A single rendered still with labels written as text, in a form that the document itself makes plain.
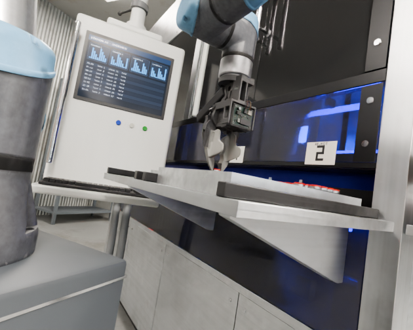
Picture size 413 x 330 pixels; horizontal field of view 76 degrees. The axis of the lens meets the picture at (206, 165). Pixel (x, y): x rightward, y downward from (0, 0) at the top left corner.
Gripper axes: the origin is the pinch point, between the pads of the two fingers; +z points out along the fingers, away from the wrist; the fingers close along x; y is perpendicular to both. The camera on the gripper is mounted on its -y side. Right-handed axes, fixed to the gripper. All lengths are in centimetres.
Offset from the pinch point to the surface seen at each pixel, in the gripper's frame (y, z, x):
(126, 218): -80, 27, 7
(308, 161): 6.0, -5.8, 25.2
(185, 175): 8.7, 3.7, -12.1
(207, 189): 16.7, 5.4, -12.2
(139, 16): -78, -72, -5
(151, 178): -4.1, 5.2, -13.3
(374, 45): 19.3, -33.5, 25.7
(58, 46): -438, -175, -35
